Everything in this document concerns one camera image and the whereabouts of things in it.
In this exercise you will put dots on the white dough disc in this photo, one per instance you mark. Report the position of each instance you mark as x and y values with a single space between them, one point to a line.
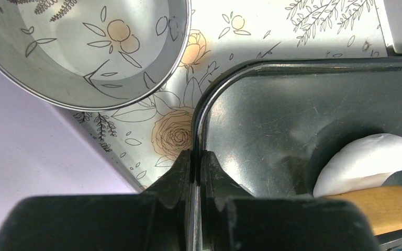
361 164

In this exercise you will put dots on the black baking tray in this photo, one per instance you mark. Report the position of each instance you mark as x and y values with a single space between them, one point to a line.
273 125

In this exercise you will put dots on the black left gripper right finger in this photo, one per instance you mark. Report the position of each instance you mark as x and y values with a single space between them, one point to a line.
232 219

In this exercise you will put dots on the wooden rolling pin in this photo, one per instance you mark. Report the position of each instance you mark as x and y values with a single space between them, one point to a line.
382 207

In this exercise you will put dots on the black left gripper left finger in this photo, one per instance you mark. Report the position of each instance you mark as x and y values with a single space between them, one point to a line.
151 220

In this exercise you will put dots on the purple plastic tray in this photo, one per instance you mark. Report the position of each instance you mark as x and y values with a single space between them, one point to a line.
45 151

